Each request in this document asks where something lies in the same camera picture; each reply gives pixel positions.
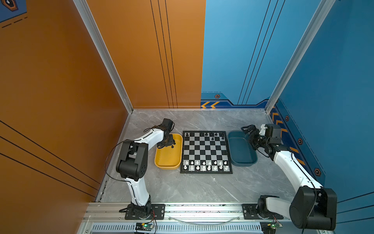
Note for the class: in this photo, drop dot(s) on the aluminium corner post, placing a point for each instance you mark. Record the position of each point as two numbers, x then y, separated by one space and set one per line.
94 32
312 29

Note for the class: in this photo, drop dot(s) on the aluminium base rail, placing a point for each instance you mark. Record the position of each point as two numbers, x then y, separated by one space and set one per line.
184 218

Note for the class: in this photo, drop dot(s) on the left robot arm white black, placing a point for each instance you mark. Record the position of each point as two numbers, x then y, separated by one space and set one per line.
132 165

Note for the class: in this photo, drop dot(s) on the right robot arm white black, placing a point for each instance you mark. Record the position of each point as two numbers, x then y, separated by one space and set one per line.
313 206

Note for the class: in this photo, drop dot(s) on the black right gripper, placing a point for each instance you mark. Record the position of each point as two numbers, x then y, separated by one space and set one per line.
256 131

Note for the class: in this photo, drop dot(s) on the yellow plastic tray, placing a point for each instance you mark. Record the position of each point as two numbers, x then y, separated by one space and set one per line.
169 158

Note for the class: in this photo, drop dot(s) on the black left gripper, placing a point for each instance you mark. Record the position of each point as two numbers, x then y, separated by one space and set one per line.
171 141

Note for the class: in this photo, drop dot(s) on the green circuit board left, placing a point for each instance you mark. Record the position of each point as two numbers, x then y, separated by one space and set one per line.
144 228

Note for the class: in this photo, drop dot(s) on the aluminium corner post left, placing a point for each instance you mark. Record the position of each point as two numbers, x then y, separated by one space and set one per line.
94 32

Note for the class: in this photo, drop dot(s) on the teal plastic tray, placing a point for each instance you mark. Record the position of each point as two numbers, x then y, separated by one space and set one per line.
241 152

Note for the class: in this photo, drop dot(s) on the black white chess board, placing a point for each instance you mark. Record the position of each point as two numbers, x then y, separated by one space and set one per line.
200 147

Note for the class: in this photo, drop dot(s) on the white chess piece row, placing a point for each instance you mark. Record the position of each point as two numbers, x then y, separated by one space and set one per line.
206 166

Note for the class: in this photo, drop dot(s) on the aluminium corner post right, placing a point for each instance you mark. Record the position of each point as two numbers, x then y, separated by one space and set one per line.
312 29

